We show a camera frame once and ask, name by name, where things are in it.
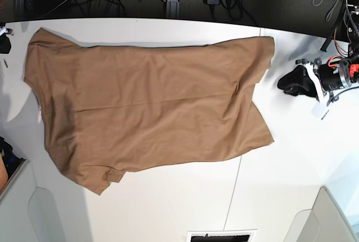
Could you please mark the aluminium table leg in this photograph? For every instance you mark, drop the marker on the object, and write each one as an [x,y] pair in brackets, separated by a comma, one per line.
[172,9]

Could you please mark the white floor vent frame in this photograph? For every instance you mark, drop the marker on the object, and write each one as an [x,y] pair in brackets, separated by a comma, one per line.
[221,236]

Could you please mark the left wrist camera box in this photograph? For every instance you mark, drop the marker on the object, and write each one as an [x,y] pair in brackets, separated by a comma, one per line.
[320,111]

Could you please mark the grey chair right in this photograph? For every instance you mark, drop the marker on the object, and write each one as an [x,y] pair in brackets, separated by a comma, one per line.
[325,221]

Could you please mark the grey chair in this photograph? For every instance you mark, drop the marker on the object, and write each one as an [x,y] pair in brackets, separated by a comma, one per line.
[325,221]
[31,211]

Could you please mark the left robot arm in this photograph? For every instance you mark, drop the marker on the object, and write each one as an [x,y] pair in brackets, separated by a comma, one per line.
[344,36]

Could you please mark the grey chair left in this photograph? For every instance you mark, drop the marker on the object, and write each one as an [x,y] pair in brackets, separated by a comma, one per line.
[31,211]

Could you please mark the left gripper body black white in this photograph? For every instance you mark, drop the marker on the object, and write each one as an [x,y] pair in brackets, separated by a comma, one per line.
[330,79]

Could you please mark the tan t-shirt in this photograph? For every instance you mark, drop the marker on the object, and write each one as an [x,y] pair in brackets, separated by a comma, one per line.
[109,110]

